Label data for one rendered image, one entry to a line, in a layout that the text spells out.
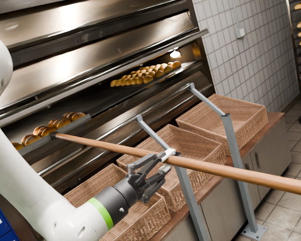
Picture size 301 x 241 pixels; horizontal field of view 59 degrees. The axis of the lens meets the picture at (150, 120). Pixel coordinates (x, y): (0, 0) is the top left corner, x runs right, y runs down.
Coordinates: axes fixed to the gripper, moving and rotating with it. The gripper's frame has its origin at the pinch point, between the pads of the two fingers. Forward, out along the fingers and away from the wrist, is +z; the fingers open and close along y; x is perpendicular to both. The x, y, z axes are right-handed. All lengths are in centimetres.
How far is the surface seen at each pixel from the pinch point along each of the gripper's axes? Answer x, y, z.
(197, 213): -34, 63, 35
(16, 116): -81, -21, -16
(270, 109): -89, 95, 245
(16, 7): -95, -71, 11
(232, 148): -34, 47, 81
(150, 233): -45, 59, 8
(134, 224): -45, 47, 2
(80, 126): -94, 3, 17
